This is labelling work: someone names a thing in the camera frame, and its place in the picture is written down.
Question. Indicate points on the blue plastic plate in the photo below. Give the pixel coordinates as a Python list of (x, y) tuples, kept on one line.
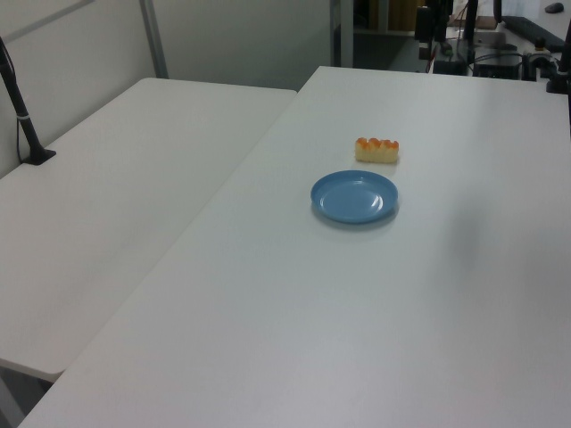
[(352, 200)]

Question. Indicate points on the white side table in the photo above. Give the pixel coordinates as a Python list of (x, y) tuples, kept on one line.
[(111, 200)]

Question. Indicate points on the black computer mouse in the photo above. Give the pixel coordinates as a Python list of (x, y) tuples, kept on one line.
[(554, 6)]

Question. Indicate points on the black camera stand pole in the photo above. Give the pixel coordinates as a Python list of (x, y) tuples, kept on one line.
[(40, 157)]

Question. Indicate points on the silver metal bracket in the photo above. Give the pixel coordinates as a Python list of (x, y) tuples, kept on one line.
[(537, 64)]

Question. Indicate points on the black computer keyboard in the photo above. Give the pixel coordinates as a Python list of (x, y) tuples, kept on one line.
[(533, 30)]

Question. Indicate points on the grey door frame post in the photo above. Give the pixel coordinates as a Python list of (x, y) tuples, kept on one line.
[(342, 31)]

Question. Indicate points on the grey metal wall post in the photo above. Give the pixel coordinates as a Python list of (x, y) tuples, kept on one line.
[(154, 40)]

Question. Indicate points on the white office desk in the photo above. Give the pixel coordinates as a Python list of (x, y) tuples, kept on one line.
[(524, 10)]

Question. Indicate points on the large black controller box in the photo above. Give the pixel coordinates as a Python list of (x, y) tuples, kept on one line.
[(497, 68)]

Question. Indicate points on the black box device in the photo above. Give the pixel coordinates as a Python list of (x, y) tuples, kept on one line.
[(429, 24)]

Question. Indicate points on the black clamp camera stand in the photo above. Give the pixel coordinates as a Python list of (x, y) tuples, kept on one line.
[(557, 84)]

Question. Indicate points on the thin black upright pole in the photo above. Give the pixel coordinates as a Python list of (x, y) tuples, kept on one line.
[(470, 20)]

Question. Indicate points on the small black box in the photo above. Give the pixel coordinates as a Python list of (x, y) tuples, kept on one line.
[(448, 67)]

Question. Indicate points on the wooden shelf unit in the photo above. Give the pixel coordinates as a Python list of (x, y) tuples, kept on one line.
[(383, 15)]

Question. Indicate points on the orange glazed bread loaf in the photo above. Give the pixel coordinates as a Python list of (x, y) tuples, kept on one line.
[(377, 153)]

